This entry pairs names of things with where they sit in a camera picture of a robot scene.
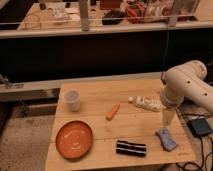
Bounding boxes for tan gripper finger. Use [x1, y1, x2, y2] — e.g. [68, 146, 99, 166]
[163, 108, 175, 126]

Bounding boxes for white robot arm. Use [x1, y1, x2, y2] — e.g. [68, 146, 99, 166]
[160, 60, 213, 126]

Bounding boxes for orange ceramic bowl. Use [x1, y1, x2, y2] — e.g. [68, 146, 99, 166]
[55, 120, 93, 159]

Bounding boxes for white plastic bottle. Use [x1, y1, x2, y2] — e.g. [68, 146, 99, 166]
[128, 96, 161, 112]

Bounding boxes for black power box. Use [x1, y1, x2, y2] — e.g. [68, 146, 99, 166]
[187, 118, 213, 137]

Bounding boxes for orange carrot toy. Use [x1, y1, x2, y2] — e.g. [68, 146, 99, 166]
[106, 103, 120, 121]

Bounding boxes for black white striped cloth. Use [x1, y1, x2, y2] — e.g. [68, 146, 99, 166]
[116, 140, 146, 157]

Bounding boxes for translucent plastic cup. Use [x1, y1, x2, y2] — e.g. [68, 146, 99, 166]
[63, 90, 80, 112]

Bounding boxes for red tool on bench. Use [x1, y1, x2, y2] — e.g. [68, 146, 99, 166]
[125, 3, 146, 23]

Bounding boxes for black bag on bench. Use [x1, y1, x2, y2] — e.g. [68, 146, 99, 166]
[102, 10, 124, 25]

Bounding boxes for black cable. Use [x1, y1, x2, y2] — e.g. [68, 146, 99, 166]
[175, 109, 213, 171]

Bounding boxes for metal post right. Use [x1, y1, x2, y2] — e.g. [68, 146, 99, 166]
[167, 0, 182, 27]

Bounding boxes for metal post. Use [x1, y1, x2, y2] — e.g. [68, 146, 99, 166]
[167, 0, 182, 27]
[79, 0, 90, 31]

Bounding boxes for metal post left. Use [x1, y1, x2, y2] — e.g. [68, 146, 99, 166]
[79, 0, 90, 31]

